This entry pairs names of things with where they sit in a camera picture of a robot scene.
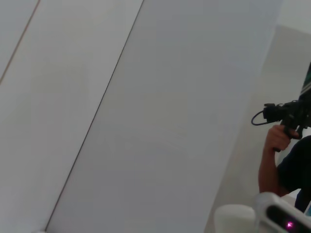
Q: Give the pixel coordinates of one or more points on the person's bare hand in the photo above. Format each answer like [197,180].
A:
[275,139]

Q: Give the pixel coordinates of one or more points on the black video camera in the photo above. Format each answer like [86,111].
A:
[279,114]

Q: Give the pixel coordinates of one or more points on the person's dark shirt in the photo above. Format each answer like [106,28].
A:
[298,165]

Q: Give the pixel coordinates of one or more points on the dark striped cap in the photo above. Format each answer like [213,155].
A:
[306,85]

